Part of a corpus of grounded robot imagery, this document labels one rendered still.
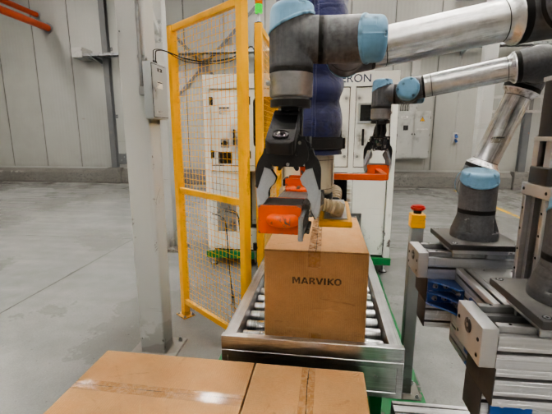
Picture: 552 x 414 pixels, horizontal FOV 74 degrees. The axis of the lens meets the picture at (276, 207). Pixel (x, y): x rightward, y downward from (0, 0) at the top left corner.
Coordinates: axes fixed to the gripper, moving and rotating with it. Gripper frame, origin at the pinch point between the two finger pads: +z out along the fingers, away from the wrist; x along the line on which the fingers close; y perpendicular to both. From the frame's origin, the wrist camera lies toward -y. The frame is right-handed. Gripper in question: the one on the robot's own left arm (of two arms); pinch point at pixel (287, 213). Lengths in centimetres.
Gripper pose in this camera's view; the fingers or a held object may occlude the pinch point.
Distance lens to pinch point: 65.7
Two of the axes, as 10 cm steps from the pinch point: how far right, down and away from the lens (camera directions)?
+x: -9.9, -0.4, 1.6
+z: 0.0, 9.8, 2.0
